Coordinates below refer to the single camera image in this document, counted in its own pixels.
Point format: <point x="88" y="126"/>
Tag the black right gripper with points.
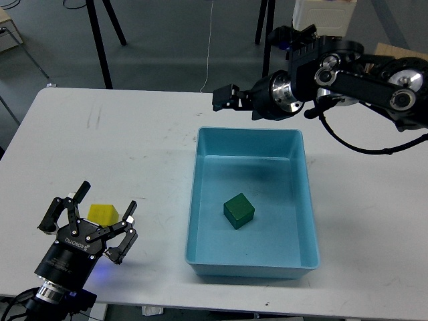
<point x="270" y="98"/>

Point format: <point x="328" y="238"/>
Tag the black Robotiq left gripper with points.
<point x="78" y="246"/>

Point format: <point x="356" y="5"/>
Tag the yellow wooden block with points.
<point x="103" y="214"/>

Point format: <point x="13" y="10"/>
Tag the green wooden block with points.
<point x="238" y="211"/>

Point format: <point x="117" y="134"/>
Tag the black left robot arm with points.
<point x="51" y="301"/>

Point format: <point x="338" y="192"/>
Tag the light blue plastic box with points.
<point x="269" y="167"/>

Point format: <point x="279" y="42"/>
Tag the white table leg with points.
<point x="98" y="312"/>

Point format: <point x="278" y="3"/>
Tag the crumpled white paper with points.
<point x="152" y="311"/>

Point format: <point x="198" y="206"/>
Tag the black trestle legs right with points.
<point x="265" y="21"/>

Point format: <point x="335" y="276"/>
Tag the black trestle legs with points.
<point x="265" y="21"/>
<point x="99" y="44"/>

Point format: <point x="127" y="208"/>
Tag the white plastic crate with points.
<point x="331" y="18"/>

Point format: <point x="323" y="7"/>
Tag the grey metal chair leg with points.
<point x="31" y="57"/>

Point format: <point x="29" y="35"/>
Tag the black trestle legs left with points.
<point x="99" y="44"/>

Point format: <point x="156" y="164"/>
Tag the light wood furniture piece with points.
<point x="6" y="42"/>

